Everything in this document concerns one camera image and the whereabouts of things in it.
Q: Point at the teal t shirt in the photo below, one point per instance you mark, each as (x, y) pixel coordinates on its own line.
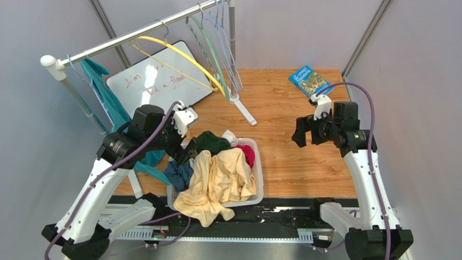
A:
(118, 116)

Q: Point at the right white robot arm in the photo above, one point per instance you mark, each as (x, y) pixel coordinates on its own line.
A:
(377, 233)

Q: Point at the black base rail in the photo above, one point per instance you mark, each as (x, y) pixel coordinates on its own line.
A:
(273, 220)

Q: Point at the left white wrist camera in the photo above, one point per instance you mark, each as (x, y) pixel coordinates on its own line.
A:
(184, 118)

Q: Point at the blue hanger holding teal shirt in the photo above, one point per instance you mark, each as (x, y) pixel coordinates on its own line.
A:
(90, 83)

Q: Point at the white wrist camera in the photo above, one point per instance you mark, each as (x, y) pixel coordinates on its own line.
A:
(184, 118)
(322, 104)

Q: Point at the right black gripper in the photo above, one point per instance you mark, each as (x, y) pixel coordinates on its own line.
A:
(308, 127)

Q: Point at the blue garment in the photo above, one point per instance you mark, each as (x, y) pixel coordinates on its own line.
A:
(179, 175)

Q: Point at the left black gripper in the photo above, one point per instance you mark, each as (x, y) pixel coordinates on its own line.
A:
(178, 150)

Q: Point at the yellow plastic hanger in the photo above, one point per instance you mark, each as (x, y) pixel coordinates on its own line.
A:
(177, 57)

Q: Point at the dark green garment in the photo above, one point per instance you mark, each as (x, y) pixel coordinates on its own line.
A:
(208, 141)

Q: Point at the whiteboard with red writing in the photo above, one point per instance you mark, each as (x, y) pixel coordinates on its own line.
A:
(137, 86)

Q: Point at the white garment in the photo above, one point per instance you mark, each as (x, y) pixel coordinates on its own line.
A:
(230, 137)

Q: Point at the red garment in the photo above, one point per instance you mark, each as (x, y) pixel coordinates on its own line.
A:
(249, 154)

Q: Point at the metal clothes rack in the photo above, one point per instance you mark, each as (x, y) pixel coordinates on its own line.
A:
(56, 67)

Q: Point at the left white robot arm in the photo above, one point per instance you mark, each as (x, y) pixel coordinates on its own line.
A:
(82, 233)

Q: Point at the green plastic hanger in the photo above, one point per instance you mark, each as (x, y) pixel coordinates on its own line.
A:
(208, 50)

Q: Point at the pale yellow t shirt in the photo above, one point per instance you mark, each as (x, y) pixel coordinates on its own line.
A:
(219, 179)

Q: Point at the blue illustrated book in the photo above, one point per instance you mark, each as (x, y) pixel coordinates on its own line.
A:
(308, 81)

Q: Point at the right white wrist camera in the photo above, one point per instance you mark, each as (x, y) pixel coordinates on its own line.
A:
(322, 104)

